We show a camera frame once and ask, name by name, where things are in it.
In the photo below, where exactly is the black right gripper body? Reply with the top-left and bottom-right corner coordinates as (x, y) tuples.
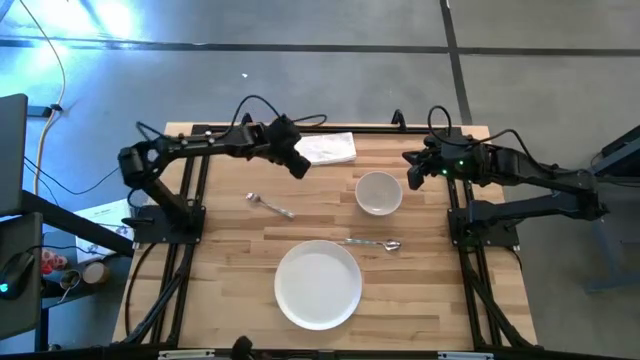
(424, 142), (484, 179)

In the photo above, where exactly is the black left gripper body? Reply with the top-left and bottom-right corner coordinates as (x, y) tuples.
(264, 115), (307, 166)

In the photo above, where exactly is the white cloth napkin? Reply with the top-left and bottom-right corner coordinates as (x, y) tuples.
(294, 131), (358, 167)

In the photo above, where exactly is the white ceramic bowl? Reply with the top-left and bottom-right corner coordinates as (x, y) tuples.
(354, 170), (404, 217)

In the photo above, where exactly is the metal fork teal patterned handle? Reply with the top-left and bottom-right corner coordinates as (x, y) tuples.
(244, 192), (296, 220)

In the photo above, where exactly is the metal spoon teal patterned handle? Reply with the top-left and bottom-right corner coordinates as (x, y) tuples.
(343, 237), (402, 252)

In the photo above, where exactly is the white round dinner plate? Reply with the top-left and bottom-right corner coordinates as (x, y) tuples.
(273, 239), (363, 332)

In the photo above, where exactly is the blue metal cart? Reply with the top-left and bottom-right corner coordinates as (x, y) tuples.
(582, 123), (640, 296)

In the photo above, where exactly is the white printed paper sheet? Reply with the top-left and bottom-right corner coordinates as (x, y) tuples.
(73, 198), (137, 265)

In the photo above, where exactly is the black desk beam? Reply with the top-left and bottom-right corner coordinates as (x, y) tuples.
(19, 189), (136, 259)

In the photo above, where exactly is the metal cup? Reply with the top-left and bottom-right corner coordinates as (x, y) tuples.
(58, 269), (82, 292)

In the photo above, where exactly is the red patterned object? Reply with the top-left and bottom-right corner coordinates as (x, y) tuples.
(40, 248), (69, 276)

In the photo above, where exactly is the grey laptop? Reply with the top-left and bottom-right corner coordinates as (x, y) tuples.
(0, 93), (29, 217)

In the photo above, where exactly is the black computer mouse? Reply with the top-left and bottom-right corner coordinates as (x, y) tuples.
(0, 251), (37, 302)

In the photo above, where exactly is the dark grey mouse pad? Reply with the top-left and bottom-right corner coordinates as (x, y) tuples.
(0, 211), (44, 342)

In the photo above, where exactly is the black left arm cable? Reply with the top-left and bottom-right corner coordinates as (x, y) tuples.
(227, 94), (329, 141)

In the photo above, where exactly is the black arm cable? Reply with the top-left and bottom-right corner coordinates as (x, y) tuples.
(227, 94), (329, 141)
(427, 104), (556, 174)

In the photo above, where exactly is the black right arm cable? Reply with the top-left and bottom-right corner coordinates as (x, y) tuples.
(427, 104), (556, 174)

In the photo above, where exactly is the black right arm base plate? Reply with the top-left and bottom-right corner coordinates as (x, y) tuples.
(447, 206), (521, 249)

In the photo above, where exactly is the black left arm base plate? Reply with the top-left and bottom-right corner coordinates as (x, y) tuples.
(132, 202), (207, 246)

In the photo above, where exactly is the silver frame bracket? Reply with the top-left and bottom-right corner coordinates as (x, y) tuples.
(158, 349), (217, 360)
(437, 350), (495, 360)

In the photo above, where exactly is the black cable under table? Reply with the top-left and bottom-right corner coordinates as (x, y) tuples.
(124, 241), (158, 337)

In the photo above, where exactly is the thin black floor cable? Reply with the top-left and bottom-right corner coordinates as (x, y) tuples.
(23, 154), (122, 197)

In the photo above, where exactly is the yellow floor cable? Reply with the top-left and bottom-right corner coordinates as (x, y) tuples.
(18, 0), (68, 197)

